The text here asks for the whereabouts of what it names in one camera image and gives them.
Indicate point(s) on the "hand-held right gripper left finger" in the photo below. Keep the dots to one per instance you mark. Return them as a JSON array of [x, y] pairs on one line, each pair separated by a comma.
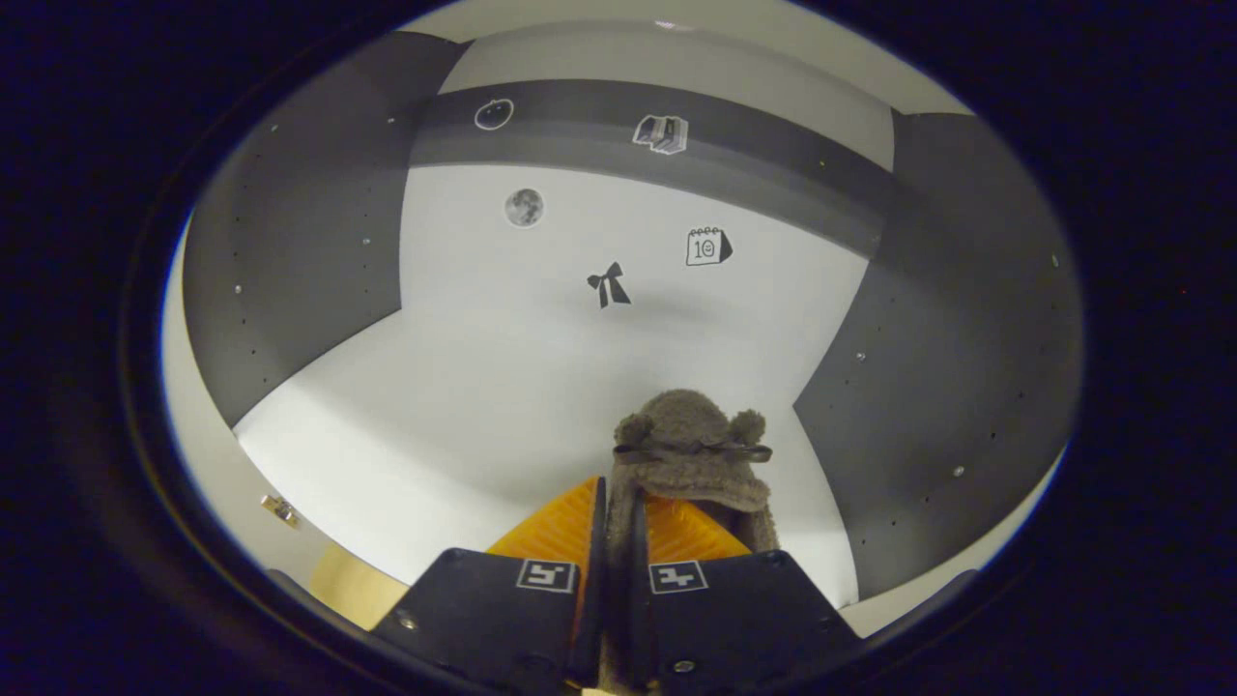
[[483, 609]]

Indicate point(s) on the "brown fuzzy shoe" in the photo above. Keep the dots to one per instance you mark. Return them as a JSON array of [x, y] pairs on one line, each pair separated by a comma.
[[691, 430]]

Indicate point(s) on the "metal cabinet door hinge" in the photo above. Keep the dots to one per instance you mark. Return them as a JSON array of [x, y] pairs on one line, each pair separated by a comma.
[[280, 510]]

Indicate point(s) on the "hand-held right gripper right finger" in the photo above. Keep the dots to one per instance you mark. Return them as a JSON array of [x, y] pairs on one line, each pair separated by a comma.
[[734, 609]]

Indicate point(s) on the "white shoe cabinet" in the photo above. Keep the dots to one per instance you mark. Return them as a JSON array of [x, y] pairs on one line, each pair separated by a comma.
[[541, 387]]

